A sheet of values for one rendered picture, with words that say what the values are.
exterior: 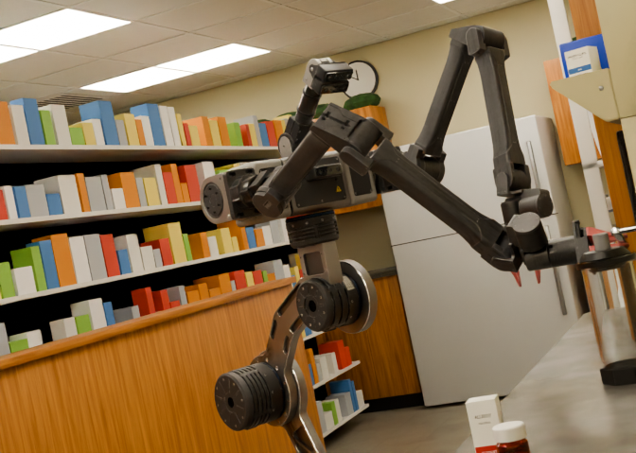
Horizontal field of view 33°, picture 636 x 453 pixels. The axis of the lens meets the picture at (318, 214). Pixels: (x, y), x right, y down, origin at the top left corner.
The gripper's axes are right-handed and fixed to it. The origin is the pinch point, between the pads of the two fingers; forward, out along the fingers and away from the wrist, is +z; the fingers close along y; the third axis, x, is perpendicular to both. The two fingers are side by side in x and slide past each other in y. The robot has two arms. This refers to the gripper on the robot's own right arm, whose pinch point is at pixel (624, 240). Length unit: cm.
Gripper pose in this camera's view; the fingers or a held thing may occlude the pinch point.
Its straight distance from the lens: 220.7
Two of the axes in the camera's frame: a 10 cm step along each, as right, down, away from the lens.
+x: 4.0, 3.7, 8.4
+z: 9.2, -1.9, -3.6
